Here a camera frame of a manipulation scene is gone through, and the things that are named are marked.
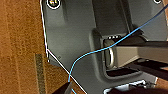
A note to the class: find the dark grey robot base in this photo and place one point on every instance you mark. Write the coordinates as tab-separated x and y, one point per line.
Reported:
76	33

